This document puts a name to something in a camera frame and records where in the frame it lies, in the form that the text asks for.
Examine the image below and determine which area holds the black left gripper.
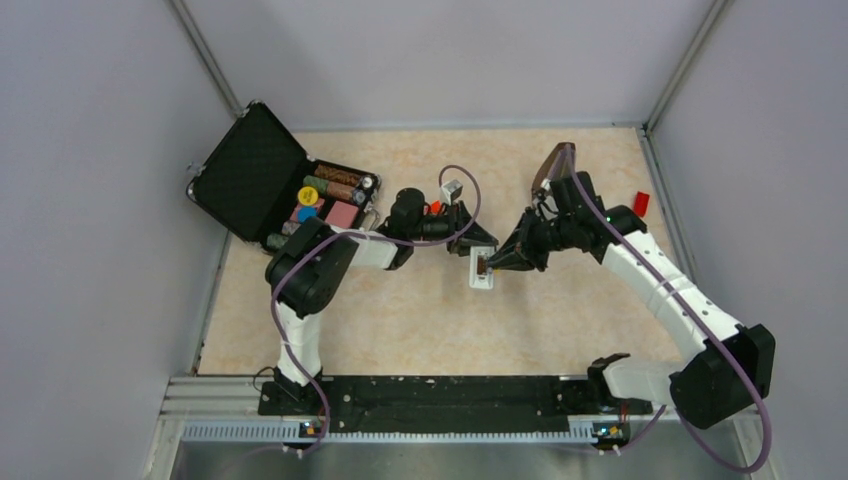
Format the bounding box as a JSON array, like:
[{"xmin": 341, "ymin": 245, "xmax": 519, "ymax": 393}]
[{"xmin": 408, "ymin": 199, "xmax": 497, "ymax": 256}]

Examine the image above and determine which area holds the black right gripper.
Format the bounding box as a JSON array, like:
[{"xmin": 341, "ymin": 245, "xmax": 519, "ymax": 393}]
[{"xmin": 487, "ymin": 206, "xmax": 576, "ymax": 273}]

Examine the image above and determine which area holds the white remote control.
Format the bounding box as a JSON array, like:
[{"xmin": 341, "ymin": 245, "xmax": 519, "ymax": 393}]
[{"xmin": 468, "ymin": 246, "xmax": 496, "ymax": 290}]

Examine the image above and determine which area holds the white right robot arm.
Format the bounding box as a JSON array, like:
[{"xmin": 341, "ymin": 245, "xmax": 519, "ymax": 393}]
[{"xmin": 487, "ymin": 172, "xmax": 776, "ymax": 430}]

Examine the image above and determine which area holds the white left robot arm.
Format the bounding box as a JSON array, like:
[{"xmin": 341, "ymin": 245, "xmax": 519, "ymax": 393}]
[{"xmin": 265, "ymin": 188, "xmax": 498, "ymax": 414}]

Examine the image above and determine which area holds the brown wooden metronome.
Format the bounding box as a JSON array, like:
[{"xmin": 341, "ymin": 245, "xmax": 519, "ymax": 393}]
[{"xmin": 530, "ymin": 142, "xmax": 576, "ymax": 198}]

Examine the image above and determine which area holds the pink card deck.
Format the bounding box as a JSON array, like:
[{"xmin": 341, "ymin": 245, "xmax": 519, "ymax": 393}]
[{"xmin": 325, "ymin": 201, "xmax": 359, "ymax": 229}]

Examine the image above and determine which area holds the red toy brick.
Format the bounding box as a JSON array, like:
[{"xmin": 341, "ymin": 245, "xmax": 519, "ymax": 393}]
[{"xmin": 632, "ymin": 191, "xmax": 651, "ymax": 218}]

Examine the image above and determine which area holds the blue poker chip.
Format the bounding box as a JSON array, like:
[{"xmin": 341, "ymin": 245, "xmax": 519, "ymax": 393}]
[{"xmin": 296, "ymin": 206, "xmax": 318, "ymax": 223}]

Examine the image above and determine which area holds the yellow poker chip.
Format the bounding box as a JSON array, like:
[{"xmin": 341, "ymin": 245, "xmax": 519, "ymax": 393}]
[{"xmin": 297, "ymin": 186, "xmax": 321, "ymax": 206}]

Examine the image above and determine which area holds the black poker chip case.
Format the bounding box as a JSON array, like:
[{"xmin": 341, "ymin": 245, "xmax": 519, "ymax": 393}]
[{"xmin": 186, "ymin": 100, "xmax": 382, "ymax": 253}]

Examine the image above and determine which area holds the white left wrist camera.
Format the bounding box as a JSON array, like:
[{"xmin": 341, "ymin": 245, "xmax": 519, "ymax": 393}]
[{"xmin": 440, "ymin": 179, "xmax": 463, "ymax": 205}]

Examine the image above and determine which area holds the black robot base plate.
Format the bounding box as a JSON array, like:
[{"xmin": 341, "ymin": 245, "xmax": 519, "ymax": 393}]
[{"xmin": 258, "ymin": 375, "xmax": 653, "ymax": 434}]

